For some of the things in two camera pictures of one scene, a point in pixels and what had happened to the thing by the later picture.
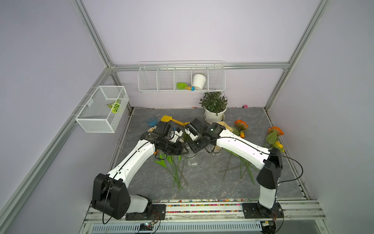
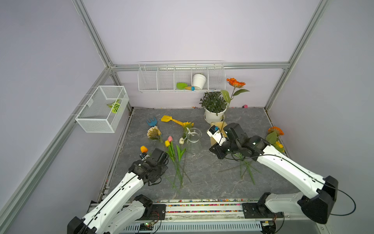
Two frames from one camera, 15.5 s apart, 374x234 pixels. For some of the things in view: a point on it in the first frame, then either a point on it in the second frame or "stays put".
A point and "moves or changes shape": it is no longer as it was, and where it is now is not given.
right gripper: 193,146 -> 218,152
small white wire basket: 103,112 stays put
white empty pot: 199,80 stays put
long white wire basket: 162,77 stays put
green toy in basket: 115,106 stays put
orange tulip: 172,166 moves or changes shape
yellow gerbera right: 280,145 stays put
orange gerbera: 241,124 -> 235,84
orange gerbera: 273,132 stays put
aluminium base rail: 300,216 stays put
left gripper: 177,149 -> 164,167
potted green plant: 215,105 stays put
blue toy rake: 152,123 stays put
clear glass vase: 192,163 moves or changes shape
